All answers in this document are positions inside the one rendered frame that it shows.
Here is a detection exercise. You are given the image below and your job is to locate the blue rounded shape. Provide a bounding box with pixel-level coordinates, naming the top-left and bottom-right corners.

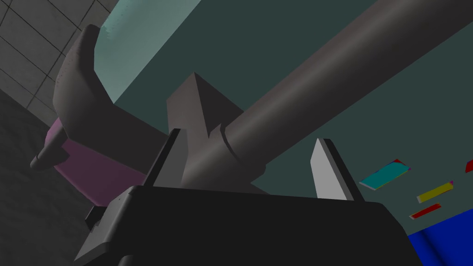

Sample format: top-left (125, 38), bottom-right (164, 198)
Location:
top-left (406, 208), bottom-right (473, 266)

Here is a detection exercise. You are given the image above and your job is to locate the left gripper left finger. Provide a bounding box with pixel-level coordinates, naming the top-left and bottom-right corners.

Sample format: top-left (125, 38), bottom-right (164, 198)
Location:
top-left (142, 128), bottom-right (189, 187)

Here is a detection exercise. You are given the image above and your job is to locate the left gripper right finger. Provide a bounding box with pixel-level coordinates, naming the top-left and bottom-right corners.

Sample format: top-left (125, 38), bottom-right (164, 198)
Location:
top-left (310, 138), bottom-right (365, 202)

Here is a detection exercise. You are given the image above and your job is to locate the yellow flat magnet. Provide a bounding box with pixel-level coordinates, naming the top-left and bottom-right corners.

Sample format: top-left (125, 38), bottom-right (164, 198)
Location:
top-left (416, 180), bottom-right (455, 204)

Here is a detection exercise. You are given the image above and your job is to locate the grey bar handle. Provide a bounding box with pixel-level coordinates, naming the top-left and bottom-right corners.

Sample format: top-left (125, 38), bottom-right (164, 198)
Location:
top-left (166, 0), bottom-right (473, 195)

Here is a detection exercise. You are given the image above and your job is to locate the teal flat magnet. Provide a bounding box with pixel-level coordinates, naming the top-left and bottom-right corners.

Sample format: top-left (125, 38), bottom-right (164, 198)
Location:
top-left (358, 158), bottom-right (412, 191)

